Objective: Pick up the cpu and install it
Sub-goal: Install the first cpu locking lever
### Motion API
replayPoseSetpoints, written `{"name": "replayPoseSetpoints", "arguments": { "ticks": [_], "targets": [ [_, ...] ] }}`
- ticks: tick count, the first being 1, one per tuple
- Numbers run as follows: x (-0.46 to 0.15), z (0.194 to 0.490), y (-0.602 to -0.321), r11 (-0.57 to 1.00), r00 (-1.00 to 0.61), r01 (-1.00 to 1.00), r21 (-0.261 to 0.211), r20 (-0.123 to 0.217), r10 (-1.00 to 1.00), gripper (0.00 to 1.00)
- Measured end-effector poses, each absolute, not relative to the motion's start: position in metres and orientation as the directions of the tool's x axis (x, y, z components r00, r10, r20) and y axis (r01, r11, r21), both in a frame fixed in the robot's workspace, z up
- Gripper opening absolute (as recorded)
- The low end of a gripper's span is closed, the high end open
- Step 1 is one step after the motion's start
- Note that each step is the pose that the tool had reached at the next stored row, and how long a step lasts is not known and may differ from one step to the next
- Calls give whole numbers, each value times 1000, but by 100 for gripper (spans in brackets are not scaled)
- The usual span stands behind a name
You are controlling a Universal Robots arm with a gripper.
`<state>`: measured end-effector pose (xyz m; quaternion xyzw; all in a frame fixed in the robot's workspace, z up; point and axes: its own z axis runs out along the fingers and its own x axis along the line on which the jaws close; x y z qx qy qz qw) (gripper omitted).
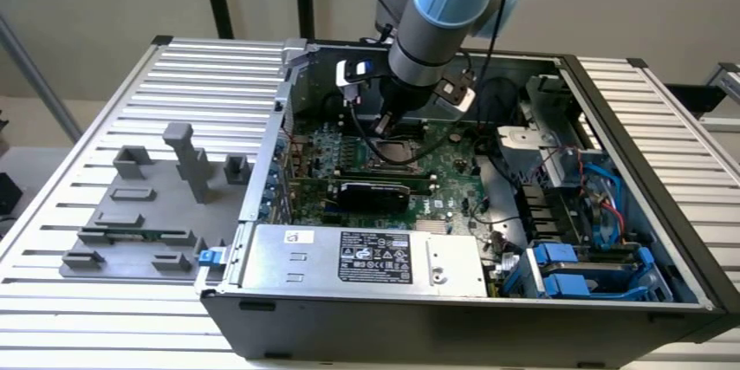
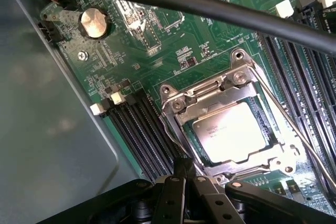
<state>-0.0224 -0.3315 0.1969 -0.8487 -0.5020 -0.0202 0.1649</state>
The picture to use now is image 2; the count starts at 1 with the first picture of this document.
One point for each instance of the black edge pin header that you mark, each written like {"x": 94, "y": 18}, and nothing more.
{"x": 50, "y": 31}

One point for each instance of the silver CPU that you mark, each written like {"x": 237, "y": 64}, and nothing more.
{"x": 231, "y": 134}

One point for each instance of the silver coin cell battery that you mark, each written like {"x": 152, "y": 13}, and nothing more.
{"x": 93, "y": 22}

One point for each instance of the grey metal PC case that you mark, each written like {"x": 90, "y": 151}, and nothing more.
{"x": 39, "y": 103}

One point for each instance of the green motherboard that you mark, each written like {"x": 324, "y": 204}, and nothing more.
{"x": 157, "y": 58}

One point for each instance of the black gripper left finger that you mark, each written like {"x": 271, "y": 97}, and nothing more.
{"x": 168, "y": 200}

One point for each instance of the metal socket cover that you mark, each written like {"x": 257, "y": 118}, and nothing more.
{"x": 236, "y": 94}

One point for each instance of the left black memory slots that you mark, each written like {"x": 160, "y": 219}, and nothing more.
{"x": 136, "y": 137}

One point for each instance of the CPU socket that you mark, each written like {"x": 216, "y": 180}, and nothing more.
{"x": 286, "y": 155}

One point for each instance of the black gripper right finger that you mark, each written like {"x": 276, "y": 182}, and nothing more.
{"x": 262, "y": 203}

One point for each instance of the silver motherboard screw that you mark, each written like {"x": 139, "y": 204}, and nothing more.
{"x": 83, "y": 55}

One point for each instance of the silver socket screw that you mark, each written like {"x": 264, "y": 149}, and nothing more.
{"x": 240, "y": 76}
{"x": 179, "y": 102}

